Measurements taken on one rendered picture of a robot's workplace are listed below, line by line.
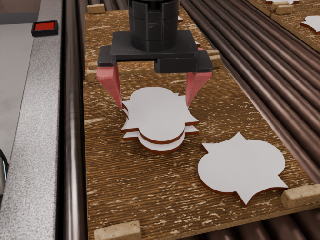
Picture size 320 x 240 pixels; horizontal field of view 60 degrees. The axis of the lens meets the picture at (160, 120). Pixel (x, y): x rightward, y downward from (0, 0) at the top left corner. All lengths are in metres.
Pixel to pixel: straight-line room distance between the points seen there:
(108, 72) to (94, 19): 0.66
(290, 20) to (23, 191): 0.91
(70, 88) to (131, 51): 0.38
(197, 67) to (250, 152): 0.21
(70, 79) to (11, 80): 1.95
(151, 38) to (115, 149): 0.24
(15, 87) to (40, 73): 1.76
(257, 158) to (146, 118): 0.20
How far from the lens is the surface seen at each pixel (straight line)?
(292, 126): 0.63
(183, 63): 0.33
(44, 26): 1.01
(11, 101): 2.40
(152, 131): 0.47
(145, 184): 0.45
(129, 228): 0.38
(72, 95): 0.67
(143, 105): 0.52
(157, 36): 0.32
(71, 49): 0.86
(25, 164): 0.55
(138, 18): 0.32
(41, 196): 0.50
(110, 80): 0.34
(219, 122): 0.55
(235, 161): 0.48
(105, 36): 0.88
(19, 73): 2.73
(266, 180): 0.47
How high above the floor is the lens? 1.30
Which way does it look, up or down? 42 degrees down
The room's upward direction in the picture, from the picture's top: straight up
